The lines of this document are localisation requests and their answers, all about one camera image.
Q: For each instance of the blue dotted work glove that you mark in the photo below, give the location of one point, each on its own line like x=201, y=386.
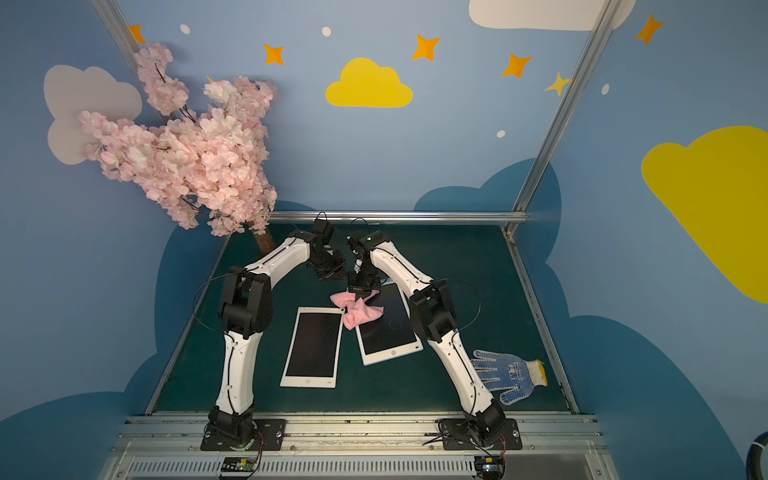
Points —
x=513, y=378

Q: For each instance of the pink cherry blossom tree crown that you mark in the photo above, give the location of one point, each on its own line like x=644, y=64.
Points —
x=212, y=162

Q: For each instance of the right circuit board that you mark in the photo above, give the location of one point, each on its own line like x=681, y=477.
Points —
x=489, y=468

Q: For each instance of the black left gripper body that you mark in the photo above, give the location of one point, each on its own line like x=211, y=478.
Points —
x=330, y=267

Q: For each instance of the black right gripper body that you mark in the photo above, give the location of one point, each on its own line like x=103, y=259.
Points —
x=363, y=282

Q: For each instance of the aluminium post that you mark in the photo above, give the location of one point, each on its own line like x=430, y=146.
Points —
x=118, y=28
x=606, y=22

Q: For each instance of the rusty brown tree trunk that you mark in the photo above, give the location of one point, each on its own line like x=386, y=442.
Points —
x=265, y=241

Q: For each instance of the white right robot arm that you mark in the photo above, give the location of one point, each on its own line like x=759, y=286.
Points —
x=433, y=319

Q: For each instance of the left rear aluminium post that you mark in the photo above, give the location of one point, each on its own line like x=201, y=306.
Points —
x=118, y=28

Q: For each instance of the left green circuit board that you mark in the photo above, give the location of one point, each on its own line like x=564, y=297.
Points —
x=239, y=466

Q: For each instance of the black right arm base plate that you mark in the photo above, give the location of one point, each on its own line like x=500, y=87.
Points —
x=457, y=435

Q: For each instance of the rear aluminium frame rail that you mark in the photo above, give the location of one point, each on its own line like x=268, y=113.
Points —
x=420, y=217

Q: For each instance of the front aluminium rail bed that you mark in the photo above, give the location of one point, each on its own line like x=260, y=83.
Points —
x=353, y=445

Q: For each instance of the pink cloth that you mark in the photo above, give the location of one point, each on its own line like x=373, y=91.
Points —
x=356, y=310

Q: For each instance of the right rear aluminium post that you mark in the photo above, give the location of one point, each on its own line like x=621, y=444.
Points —
x=606, y=22

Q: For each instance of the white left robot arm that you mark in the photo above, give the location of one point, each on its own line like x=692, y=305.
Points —
x=246, y=310

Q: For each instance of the right table edge rail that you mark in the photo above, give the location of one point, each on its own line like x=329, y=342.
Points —
x=541, y=325

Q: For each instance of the blue-edged white drawing tablet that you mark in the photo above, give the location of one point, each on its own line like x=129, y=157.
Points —
x=390, y=336

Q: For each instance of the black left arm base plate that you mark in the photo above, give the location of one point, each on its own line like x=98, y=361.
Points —
x=244, y=434

